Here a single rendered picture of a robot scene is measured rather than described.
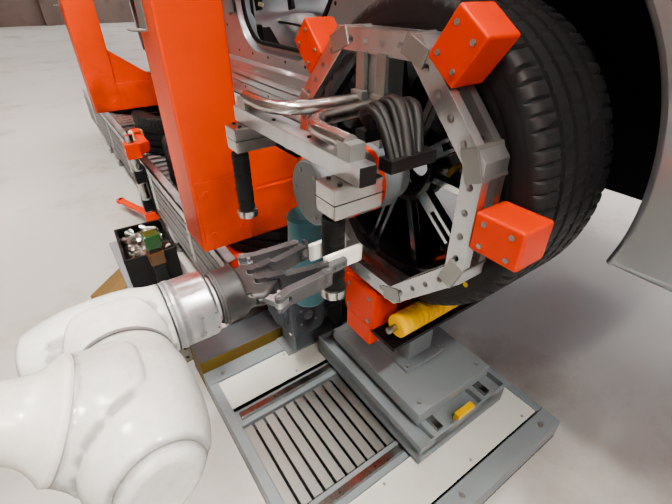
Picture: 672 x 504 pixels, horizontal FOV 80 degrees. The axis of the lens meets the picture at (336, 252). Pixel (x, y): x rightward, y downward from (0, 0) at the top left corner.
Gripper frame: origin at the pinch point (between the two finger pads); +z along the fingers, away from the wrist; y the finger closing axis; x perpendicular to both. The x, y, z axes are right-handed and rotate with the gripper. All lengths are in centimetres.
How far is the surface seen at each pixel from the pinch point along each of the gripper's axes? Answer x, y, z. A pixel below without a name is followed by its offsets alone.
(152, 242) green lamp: -19, -53, -19
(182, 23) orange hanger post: 28, -60, 0
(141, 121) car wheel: -35, -236, 16
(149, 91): -22, -253, 28
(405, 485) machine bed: -75, 10, 16
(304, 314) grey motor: -50, -39, 15
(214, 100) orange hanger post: 11, -60, 5
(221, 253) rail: -44, -77, 4
